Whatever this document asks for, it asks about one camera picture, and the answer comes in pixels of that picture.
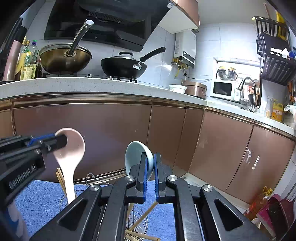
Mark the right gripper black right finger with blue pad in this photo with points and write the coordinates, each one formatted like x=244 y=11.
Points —
x=201 y=213

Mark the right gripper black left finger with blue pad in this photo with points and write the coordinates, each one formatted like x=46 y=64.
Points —
x=99 y=213

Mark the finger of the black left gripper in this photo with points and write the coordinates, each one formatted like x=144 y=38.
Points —
x=48 y=143

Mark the pink ceramic spoon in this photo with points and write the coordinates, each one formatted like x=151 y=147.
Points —
x=69 y=157

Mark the light blue ceramic spoon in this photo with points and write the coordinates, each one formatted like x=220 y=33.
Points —
x=133 y=155

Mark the blue terry towel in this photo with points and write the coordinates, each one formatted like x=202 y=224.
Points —
x=40 y=201

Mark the cooking oil bottle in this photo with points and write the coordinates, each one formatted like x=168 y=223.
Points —
x=258 y=204

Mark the dark red dustpan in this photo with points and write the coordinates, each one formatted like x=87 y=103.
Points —
x=277 y=216

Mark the oil bottles beside stove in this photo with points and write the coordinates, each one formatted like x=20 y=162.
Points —
x=29 y=62

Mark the brown thermos kettle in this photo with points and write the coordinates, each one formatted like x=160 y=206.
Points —
x=10 y=50

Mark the black wok with lid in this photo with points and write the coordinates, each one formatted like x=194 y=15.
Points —
x=124 y=66

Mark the yellow detergent bottle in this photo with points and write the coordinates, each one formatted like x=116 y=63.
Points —
x=277 y=113

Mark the brown rice cooker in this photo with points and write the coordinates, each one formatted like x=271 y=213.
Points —
x=195 y=89

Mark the white bowl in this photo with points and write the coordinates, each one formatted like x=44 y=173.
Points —
x=177 y=88

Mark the white microwave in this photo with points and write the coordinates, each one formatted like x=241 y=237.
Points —
x=225 y=89

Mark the steel faucet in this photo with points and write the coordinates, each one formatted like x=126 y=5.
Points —
x=252 y=92

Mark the black range hood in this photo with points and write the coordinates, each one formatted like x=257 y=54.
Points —
x=126 y=24

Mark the steel pot on microwave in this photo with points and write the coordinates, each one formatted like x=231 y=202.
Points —
x=226 y=73

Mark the white water heater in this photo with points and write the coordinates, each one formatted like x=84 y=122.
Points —
x=185 y=47

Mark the wire utensil basket clear liner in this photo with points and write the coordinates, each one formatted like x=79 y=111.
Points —
x=134 y=212

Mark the brass wok with handle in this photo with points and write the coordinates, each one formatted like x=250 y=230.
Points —
x=67 y=58

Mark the black wall rack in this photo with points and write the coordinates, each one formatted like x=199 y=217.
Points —
x=273 y=49

